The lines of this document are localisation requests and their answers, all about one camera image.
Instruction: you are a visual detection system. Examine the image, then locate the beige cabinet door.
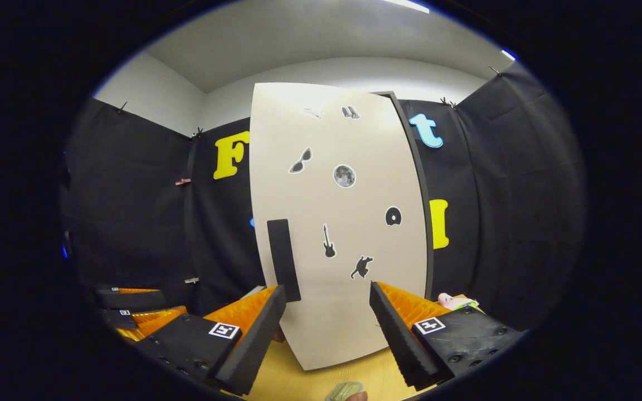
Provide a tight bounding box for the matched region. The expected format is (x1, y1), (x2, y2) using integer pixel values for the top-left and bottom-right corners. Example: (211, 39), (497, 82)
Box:
(249, 82), (429, 371)

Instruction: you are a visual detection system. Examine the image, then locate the black backdrop cloth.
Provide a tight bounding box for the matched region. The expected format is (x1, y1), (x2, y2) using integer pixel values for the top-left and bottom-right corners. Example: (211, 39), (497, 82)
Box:
(59, 61), (588, 335)

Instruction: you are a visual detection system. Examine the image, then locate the black cabinet door handle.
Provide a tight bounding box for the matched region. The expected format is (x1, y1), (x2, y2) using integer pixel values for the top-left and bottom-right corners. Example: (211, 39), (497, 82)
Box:
(266, 219), (302, 303)

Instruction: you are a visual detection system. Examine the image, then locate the long ceiling light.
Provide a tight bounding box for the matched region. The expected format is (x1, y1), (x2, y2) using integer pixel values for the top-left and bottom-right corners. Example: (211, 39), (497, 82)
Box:
(382, 0), (430, 14)

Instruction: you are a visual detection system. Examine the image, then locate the row of black clips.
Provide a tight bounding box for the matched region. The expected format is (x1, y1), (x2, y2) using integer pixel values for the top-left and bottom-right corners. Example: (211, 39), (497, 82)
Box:
(116, 66), (503, 140)

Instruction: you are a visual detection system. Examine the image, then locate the pale green bottle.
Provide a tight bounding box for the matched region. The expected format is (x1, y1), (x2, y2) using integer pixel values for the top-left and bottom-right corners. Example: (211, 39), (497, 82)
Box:
(325, 381), (364, 401)

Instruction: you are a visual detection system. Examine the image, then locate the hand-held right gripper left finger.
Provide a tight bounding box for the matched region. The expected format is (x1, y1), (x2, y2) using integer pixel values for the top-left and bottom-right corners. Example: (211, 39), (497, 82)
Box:
(134, 284), (287, 397)

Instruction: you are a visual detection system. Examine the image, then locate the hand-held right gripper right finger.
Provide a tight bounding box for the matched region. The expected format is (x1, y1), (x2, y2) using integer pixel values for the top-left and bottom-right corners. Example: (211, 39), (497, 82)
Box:
(369, 281), (523, 392)

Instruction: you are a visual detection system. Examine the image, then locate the green white plush toy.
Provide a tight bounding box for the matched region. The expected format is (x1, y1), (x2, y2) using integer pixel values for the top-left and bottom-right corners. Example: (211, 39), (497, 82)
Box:
(437, 292), (480, 311)

